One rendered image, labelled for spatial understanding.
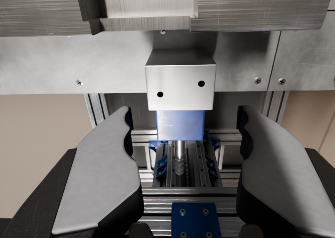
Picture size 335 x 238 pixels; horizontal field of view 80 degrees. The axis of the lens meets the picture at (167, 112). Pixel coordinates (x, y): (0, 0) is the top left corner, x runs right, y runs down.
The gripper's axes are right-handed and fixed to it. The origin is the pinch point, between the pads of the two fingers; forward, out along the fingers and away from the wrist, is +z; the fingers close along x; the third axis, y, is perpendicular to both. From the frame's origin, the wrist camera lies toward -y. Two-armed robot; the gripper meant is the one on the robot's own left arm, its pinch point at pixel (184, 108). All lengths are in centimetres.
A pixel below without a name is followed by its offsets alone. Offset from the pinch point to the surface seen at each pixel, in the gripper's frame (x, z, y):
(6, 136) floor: -108, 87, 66
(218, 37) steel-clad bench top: 3.3, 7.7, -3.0
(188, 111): 0.5, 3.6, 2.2
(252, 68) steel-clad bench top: 6.8, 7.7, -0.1
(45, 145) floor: -85, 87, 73
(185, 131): 0.3, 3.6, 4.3
